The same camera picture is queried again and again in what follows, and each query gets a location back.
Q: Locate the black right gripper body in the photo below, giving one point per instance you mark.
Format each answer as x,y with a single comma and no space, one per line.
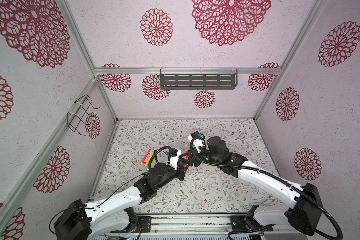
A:
205,155

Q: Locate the pink highlighter on table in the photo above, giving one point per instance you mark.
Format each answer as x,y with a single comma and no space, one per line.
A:
146,157

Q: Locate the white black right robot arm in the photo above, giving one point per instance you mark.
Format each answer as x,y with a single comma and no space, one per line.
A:
303,204

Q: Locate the dark grey wall shelf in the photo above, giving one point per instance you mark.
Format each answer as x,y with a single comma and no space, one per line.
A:
197,81

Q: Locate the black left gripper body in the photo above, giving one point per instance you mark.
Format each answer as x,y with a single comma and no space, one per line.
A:
172,174

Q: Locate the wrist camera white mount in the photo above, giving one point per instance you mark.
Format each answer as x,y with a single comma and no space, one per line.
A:
199,142
174,155

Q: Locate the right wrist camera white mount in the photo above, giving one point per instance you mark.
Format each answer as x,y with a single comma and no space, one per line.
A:
199,142

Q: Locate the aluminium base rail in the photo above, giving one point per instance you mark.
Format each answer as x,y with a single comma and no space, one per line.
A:
200,227

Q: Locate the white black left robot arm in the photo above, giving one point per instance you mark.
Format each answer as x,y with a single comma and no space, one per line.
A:
82,221

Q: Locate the yellow highlighter pen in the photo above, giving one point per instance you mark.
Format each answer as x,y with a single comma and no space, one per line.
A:
149,158

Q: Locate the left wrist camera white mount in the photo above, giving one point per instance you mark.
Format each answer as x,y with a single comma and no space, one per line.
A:
174,155

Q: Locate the pink highlighter pen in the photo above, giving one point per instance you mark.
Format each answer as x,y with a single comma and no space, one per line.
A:
186,158

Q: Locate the black wire wall basket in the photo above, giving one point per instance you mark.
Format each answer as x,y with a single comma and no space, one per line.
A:
79,116

